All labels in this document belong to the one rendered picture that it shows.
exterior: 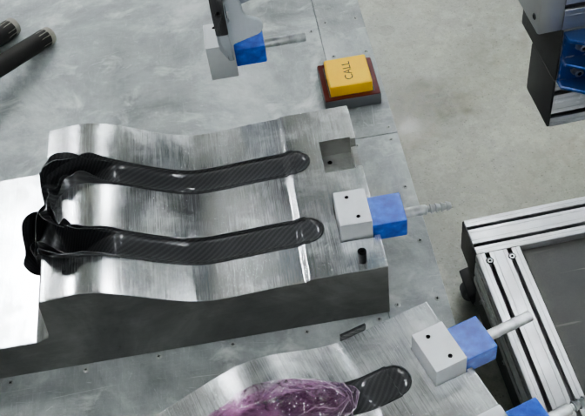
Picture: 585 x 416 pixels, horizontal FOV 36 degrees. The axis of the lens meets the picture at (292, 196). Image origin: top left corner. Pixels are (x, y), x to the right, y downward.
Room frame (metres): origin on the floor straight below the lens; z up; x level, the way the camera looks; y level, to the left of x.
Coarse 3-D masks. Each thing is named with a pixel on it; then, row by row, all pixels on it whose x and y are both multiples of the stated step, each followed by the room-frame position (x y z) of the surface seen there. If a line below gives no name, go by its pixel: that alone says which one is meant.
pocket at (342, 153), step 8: (320, 144) 0.78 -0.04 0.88; (328, 144) 0.78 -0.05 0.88; (336, 144) 0.78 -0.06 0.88; (344, 144) 0.78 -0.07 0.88; (352, 144) 0.78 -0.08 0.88; (328, 152) 0.78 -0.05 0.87; (336, 152) 0.78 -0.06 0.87; (344, 152) 0.78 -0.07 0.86; (352, 152) 0.77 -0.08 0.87; (328, 160) 0.77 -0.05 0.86; (336, 160) 0.77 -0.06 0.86; (344, 160) 0.77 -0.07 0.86; (352, 160) 0.77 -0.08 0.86; (328, 168) 0.76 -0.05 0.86; (336, 168) 0.76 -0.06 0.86; (344, 168) 0.76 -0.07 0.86; (352, 168) 0.75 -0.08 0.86
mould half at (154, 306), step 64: (64, 128) 0.83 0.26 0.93; (128, 128) 0.83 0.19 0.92; (256, 128) 0.83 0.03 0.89; (320, 128) 0.80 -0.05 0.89; (0, 192) 0.81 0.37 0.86; (64, 192) 0.72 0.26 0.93; (128, 192) 0.72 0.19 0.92; (256, 192) 0.72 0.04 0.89; (320, 192) 0.70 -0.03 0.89; (0, 256) 0.70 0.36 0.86; (256, 256) 0.62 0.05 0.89; (320, 256) 0.61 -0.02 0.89; (384, 256) 0.59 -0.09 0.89; (0, 320) 0.61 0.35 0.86; (64, 320) 0.57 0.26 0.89; (128, 320) 0.57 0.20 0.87; (192, 320) 0.57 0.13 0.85; (256, 320) 0.58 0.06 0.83; (320, 320) 0.58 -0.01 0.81
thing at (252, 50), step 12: (204, 36) 0.94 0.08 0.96; (288, 36) 0.94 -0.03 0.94; (300, 36) 0.93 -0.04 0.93; (216, 48) 0.91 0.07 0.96; (240, 48) 0.92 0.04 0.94; (252, 48) 0.92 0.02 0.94; (264, 48) 0.92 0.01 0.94; (216, 60) 0.91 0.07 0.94; (228, 60) 0.91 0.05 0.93; (240, 60) 0.91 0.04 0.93; (252, 60) 0.91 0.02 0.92; (264, 60) 0.92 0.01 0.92; (216, 72) 0.91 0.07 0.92; (228, 72) 0.91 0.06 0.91
